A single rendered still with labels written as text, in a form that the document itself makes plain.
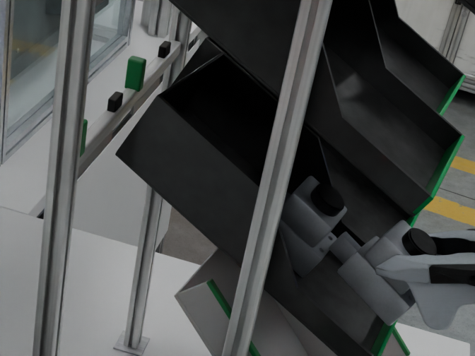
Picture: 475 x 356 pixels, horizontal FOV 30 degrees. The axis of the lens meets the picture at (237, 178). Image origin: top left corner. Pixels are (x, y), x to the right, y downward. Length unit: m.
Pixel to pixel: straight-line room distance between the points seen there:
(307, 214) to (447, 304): 0.14
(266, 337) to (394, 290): 0.19
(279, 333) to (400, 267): 0.23
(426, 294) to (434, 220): 2.79
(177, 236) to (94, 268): 1.66
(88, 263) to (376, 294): 0.71
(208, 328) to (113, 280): 0.56
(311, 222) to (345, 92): 0.11
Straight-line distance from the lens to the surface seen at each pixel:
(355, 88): 0.76
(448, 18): 4.55
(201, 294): 0.79
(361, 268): 0.75
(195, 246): 2.99
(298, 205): 0.76
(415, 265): 0.71
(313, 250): 0.77
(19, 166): 1.61
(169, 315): 1.30
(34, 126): 1.72
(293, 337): 0.93
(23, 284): 1.33
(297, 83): 0.64
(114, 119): 0.81
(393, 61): 0.89
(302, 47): 0.63
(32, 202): 1.51
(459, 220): 3.57
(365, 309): 0.82
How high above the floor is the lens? 1.67
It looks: 29 degrees down
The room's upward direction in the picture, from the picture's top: 12 degrees clockwise
